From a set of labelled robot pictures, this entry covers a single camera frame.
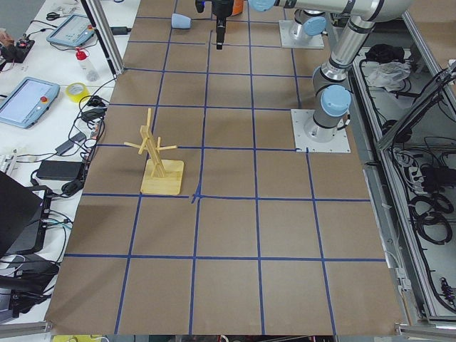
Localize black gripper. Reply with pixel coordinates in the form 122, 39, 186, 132
212, 0, 232, 50

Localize light blue paper cup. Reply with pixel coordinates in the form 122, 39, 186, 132
171, 13, 192, 29

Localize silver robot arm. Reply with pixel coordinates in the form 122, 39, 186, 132
249, 0, 412, 143
290, 9, 326, 41

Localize orange cylindrical container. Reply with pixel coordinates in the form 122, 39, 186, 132
232, 0, 244, 16

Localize red cap squeeze bottle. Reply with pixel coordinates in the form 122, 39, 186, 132
76, 48, 100, 82

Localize far teach pendant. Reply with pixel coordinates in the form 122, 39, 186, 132
46, 14, 95, 48

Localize teach pendant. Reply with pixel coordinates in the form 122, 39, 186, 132
1, 77, 61, 128
46, 14, 95, 48

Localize yellow tape roll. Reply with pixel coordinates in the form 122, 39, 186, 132
65, 82, 90, 103

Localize wooden mug tree stand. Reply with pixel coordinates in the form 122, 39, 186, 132
124, 108, 185, 195

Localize scissors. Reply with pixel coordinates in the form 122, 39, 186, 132
46, 11, 62, 21

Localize white crumpled cloth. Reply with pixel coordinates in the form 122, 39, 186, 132
366, 61, 411, 92

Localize near teach pendant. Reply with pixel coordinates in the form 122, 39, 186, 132
1, 77, 61, 128

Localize black power adapter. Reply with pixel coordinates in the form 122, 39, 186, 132
36, 160, 83, 181

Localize black laptop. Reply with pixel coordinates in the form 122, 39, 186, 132
1, 173, 51, 257

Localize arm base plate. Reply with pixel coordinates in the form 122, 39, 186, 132
291, 109, 351, 153
279, 17, 326, 49

